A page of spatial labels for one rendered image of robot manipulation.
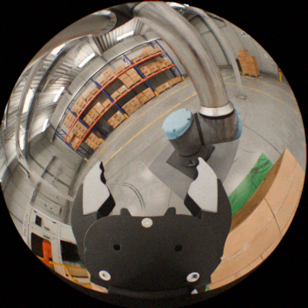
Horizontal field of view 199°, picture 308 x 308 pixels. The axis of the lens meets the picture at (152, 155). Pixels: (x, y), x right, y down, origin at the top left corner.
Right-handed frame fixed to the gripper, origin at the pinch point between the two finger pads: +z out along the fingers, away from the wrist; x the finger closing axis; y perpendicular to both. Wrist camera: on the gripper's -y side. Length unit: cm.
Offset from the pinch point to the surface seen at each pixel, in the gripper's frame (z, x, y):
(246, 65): 271, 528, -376
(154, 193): 80, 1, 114
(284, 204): -30, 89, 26
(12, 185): -134, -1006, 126
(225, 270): -44, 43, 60
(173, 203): 53, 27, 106
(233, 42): 366, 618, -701
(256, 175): 22, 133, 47
